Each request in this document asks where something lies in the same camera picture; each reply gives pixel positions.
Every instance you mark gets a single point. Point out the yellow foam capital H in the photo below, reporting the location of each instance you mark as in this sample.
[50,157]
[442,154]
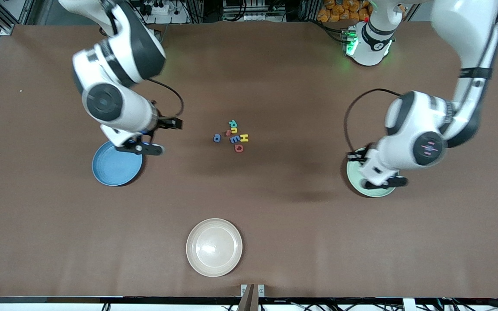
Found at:
[244,138]

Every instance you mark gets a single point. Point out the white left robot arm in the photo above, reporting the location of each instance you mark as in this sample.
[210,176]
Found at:
[413,129]

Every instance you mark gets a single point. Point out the white power strip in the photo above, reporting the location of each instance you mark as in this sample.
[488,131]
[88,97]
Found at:
[158,7]

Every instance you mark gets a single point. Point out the blue foam lowercase m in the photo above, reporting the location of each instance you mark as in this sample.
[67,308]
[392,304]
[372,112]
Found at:
[234,139]

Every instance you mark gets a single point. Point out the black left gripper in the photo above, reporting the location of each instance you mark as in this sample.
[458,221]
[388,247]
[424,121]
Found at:
[356,156]

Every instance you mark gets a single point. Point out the metal bracket at table edge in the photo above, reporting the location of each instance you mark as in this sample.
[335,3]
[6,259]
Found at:
[249,298]

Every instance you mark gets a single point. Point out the teal foam capital R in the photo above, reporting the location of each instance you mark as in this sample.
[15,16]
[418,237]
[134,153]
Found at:
[233,125]

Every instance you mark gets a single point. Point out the light green plate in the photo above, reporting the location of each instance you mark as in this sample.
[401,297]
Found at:
[352,172]

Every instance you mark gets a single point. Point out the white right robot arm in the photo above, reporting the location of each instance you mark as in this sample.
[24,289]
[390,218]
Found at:
[115,108]

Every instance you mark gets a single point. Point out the beige plate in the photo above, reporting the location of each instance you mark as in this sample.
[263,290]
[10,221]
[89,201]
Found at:
[214,247]

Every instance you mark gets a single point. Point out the orange snack bags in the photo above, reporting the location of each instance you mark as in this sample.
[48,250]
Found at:
[339,11]

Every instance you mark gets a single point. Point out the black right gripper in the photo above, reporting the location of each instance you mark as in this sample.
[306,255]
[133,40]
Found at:
[165,123]

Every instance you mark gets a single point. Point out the blue plate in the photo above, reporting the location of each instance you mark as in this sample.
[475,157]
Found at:
[113,168]

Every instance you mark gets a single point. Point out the red foam capital G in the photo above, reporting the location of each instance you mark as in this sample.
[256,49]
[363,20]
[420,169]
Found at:
[239,148]

